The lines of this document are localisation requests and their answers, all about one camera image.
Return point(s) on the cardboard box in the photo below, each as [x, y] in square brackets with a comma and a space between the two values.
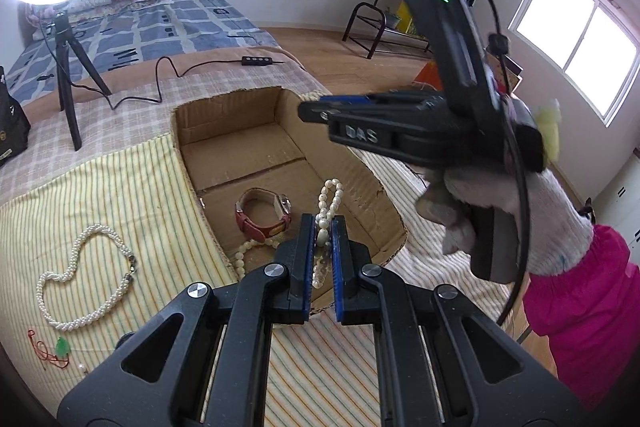
[240, 152]

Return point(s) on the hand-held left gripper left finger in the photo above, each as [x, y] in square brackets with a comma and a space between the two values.
[308, 269]

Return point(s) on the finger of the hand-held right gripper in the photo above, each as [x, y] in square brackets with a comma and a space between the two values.
[315, 112]
[345, 100]

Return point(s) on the blue checked bed sheet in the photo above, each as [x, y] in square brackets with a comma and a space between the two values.
[165, 27]

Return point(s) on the person's right hand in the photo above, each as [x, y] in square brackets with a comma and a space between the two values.
[550, 212]

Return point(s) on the window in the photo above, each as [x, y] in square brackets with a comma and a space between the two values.
[575, 37]

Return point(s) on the beige checked blanket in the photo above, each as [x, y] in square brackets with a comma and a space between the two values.
[130, 122]

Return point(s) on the yellow striped cloth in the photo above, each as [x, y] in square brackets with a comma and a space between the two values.
[125, 187]

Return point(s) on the white cabinet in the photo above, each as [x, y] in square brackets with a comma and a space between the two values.
[622, 202]

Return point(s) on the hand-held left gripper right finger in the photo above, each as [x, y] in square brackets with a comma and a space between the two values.
[339, 269]

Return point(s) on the black tripod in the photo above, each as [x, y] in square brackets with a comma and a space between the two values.
[65, 77]

